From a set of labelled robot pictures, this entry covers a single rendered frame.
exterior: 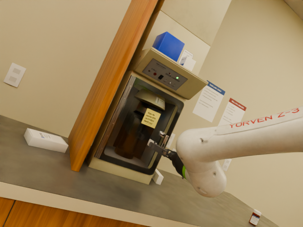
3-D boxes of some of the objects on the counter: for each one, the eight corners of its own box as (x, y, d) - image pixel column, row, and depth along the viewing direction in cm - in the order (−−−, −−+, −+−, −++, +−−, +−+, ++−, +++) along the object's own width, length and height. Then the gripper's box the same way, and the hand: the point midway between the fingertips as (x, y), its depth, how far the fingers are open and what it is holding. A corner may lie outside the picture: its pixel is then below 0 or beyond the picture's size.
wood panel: (67, 138, 126) (164, -71, 130) (72, 139, 127) (167, -67, 131) (71, 170, 81) (218, -149, 85) (78, 172, 82) (222, -143, 86)
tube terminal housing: (82, 149, 115) (140, 23, 117) (133, 166, 129) (185, 52, 131) (87, 166, 92) (159, 9, 95) (149, 184, 106) (211, 46, 108)
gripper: (211, 163, 86) (184, 147, 105) (162, 143, 75) (141, 130, 95) (204, 180, 86) (177, 161, 105) (153, 162, 75) (135, 145, 95)
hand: (161, 147), depth 99 cm, fingers open, 13 cm apart
